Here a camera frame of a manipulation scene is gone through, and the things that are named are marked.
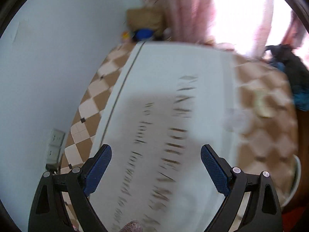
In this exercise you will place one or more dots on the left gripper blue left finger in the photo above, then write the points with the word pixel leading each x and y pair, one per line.
pixel 94 168

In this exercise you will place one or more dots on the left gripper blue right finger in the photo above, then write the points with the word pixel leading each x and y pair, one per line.
pixel 217 168

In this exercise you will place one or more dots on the checkered brown white tablecloth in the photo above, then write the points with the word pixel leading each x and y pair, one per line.
pixel 156 105

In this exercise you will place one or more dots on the bread slice piece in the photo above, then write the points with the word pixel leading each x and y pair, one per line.
pixel 261 106

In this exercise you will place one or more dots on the blue jacket pile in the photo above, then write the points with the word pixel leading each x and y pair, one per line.
pixel 300 95

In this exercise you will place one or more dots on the black clothes pile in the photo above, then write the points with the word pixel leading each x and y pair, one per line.
pixel 294 67

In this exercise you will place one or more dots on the orange small bottle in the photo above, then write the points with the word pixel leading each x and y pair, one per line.
pixel 126 36

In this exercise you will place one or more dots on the blue lid white jar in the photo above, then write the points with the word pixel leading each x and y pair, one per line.
pixel 143 34

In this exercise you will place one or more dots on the pink floral curtain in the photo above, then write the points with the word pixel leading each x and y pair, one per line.
pixel 245 26

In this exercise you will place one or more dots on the brown paper bag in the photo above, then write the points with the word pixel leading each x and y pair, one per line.
pixel 146 18

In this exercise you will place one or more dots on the white wall socket strip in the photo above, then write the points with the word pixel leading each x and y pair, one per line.
pixel 54 149

